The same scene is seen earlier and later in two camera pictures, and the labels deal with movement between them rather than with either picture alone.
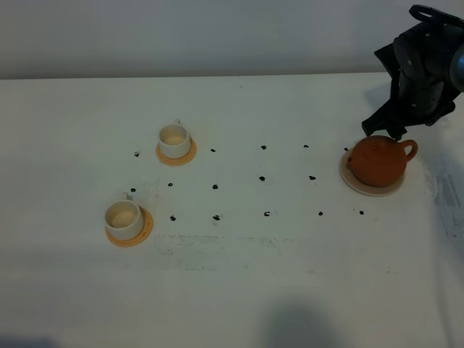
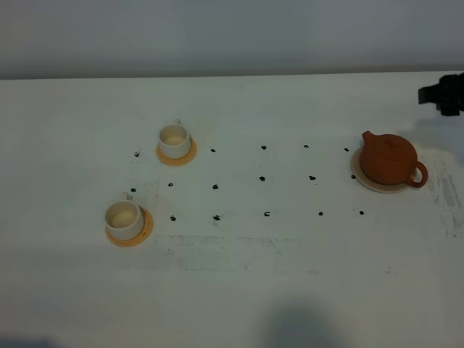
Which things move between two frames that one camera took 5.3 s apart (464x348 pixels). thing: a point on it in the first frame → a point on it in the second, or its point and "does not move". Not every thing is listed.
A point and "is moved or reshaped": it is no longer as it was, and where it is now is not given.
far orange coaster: [171, 162] does not move
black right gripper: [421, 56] → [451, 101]
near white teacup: [123, 220] does not move
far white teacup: [175, 140] does not move
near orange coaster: [141, 238] does not move
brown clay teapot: [378, 161] is moved or reshaped
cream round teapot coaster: [355, 184] → [367, 184]
